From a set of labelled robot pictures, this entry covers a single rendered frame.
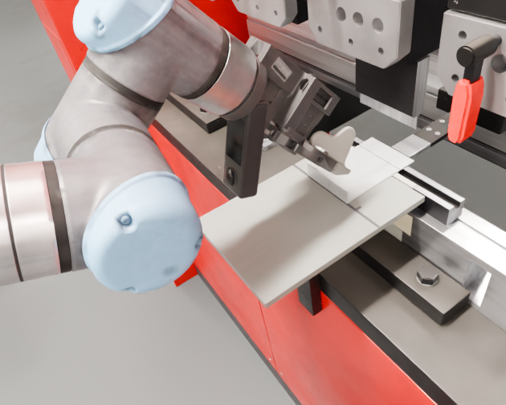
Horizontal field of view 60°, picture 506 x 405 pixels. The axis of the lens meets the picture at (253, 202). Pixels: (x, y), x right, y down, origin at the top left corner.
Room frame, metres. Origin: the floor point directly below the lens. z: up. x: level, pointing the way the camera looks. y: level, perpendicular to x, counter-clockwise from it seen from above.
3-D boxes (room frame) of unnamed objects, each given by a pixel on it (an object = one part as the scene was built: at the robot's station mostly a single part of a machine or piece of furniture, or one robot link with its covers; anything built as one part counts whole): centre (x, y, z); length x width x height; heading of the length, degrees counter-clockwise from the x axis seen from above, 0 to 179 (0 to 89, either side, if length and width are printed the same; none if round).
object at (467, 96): (0.32, -0.21, 1.20); 0.04 x 0.02 x 0.10; 115
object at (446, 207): (0.47, -0.21, 0.98); 0.20 x 0.03 x 0.03; 25
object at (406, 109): (0.49, -0.20, 1.13); 0.10 x 0.02 x 0.10; 25
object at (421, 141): (0.55, -0.35, 1.01); 0.26 x 0.12 x 0.05; 115
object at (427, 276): (0.34, -0.21, 0.91); 0.03 x 0.03 x 0.02
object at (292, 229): (0.43, -0.07, 1.00); 0.26 x 0.18 x 0.01; 115
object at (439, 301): (0.43, -0.17, 0.89); 0.30 x 0.05 x 0.03; 25
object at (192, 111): (1.01, 0.11, 0.89); 0.30 x 0.05 x 0.03; 25
